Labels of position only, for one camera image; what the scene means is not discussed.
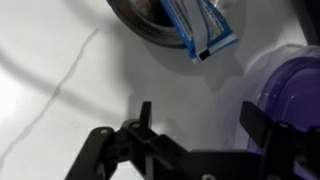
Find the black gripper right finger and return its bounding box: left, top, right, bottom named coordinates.
left=240, top=101, right=320, bottom=180

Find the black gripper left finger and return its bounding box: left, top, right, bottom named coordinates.
left=64, top=101, right=186, bottom=180

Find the dark blue translucent lid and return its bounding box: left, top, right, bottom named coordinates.
left=234, top=46, right=320, bottom=180

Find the small metal bowl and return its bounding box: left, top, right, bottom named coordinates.
left=106, top=0, right=234, bottom=50

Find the blue white packet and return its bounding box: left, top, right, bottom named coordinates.
left=160, top=0, right=238, bottom=64

